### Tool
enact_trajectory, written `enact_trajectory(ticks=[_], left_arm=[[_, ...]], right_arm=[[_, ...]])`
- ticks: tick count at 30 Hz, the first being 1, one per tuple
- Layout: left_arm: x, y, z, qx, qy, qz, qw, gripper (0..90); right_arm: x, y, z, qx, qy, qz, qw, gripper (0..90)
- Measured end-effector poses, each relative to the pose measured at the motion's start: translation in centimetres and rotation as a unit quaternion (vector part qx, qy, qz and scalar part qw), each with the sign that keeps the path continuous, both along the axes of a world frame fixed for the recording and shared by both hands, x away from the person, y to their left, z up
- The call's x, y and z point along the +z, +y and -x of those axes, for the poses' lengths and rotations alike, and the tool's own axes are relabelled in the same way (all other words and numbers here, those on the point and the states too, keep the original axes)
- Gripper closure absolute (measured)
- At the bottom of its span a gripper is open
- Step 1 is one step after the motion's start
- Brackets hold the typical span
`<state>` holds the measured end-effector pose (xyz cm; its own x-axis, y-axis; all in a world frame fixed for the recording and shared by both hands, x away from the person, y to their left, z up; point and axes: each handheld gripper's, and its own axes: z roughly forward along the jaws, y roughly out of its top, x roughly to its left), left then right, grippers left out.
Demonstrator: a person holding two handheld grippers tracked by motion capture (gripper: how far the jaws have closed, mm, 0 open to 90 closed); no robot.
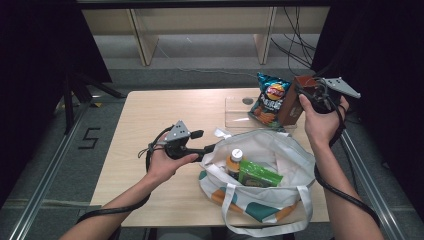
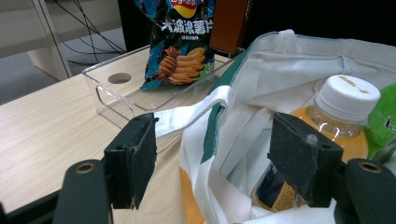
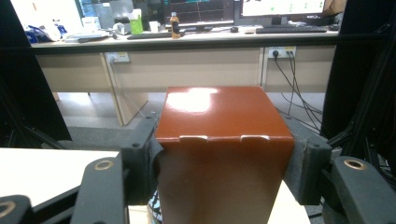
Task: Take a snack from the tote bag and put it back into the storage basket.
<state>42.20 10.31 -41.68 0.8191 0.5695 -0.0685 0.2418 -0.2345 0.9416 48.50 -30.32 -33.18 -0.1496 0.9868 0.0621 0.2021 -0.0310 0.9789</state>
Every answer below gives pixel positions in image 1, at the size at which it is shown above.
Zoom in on person's right hand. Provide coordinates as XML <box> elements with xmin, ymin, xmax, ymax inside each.
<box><xmin>298</xmin><ymin>93</ymin><xmax>350</xmax><ymax>150</ymax></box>

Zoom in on black curtain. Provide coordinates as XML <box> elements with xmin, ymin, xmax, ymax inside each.
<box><xmin>311</xmin><ymin>0</ymin><xmax>424</xmax><ymax>214</ymax></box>
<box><xmin>0</xmin><ymin>0</ymin><xmax>113</xmax><ymax>208</ymax></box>

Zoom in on green snack packet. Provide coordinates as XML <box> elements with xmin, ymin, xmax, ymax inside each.
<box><xmin>237</xmin><ymin>159</ymin><xmax>284</xmax><ymax>188</ymax></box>

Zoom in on brown carton box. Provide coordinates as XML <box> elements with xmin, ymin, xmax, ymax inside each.
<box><xmin>277</xmin><ymin>74</ymin><xmax>318</xmax><ymax>127</ymax></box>

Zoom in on clear plastic box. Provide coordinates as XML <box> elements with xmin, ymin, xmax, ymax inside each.
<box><xmin>224</xmin><ymin>95</ymin><xmax>298</xmax><ymax>130</ymax></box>

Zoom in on orange juice bottle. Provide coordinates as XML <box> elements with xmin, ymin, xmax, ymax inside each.
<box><xmin>225</xmin><ymin>148</ymin><xmax>246</xmax><ymax>181</ymax></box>

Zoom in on left hand-held gripper cable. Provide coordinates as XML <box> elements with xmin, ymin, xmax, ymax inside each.
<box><xmin>75</xmin><ymin>124</ymin><xmax>176</xmax><ymax>225</ymax></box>

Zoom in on hand-held gripper cable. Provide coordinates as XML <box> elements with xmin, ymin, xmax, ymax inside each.
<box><xmin>75</xmin><ymin>124</ymin><xmax>176</xmax><ymax>225</ymax></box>
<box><xmin>313</xmin><ymin>77</ymin><xmax>382</xmax><ymax>228</ymax></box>

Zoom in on black floor cables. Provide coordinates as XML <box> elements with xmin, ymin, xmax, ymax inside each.
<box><xmin>269</xmin><ymin>6</ymin><xmax>318</xmax><ymax>78</ymax></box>

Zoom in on aluminium floor rail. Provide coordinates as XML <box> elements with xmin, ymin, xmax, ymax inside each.
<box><xmin>6</xmin><ymin>99</ymin><xmax>96</xmax><ymax>240</ymax></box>
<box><xmin>339</xmin><ymin>129</ymin><xmax>408</xmax><ymax>240</ymax></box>

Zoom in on person's left hand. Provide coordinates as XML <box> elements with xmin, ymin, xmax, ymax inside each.
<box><xmin>146</xmin><ymin>147</ymin><xmax>200</xmax><ymax>185</ymax></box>

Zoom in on right hand-held gripper cable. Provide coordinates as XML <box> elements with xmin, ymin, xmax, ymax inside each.
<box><xmin>313</xmin><ymin>77</ymin><xmax>382</xmax><ymax>228</ymax></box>

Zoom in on light wooden desk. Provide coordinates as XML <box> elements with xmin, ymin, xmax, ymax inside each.
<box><xmin>79</xmin><ymin>6</ymin><xmax>331</xmax><ymax>67</ymax></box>

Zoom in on white floor cable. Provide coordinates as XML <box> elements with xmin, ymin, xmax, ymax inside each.
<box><xmin>156</xmin><ymin>43</ymin><xmax>264</xmax><ymax>79</ymax></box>

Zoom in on blue chip bag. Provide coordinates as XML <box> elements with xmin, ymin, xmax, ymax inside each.
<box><xmin>247</xmin><ymin>71</ymin><xmax>292</xmax><ymax>129</ymax></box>

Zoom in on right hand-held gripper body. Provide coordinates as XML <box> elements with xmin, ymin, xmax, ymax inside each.
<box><xmin>309</xmin><ymin>77</ymin><xmax>362</xmax><ymax>115</ymax></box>

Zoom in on white patterned tote bag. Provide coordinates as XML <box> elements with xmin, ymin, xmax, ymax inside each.
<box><xmin>198</xmin><ymin>128</ymin><xmax>318</xmax><ymax>238</ymax></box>

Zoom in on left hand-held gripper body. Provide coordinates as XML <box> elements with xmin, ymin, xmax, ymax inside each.
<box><xmin>163</xmin><ymin>120</ymin><xmax>198</xmax><ymax>162</ymax></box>

